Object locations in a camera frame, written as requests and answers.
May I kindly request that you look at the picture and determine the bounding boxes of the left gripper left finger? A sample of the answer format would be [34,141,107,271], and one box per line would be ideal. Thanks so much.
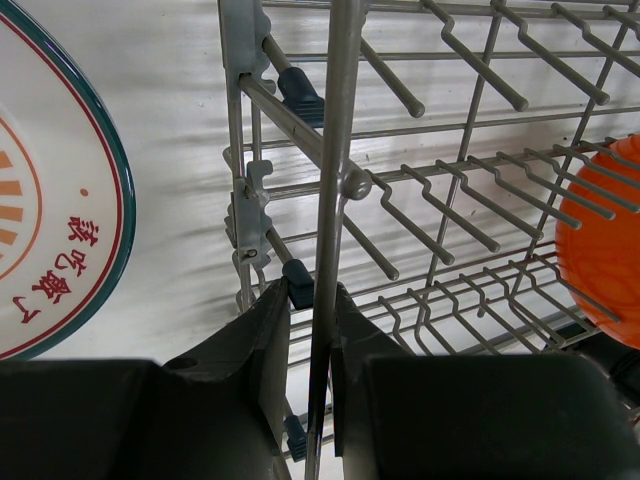
[1,279,290,479]

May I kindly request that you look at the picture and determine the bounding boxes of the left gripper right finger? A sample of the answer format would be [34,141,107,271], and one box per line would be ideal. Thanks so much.
[331,287,639,479]

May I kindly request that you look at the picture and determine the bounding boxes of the grey wire dish rack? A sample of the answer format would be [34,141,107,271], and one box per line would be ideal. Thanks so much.
[218,1,639,479]

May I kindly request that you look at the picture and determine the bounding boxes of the white plate floral pattern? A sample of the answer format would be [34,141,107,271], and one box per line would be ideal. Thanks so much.
[1,1,136,359]

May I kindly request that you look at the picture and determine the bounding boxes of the orange plate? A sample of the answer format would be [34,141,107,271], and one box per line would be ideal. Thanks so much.
[553,132,640,351]

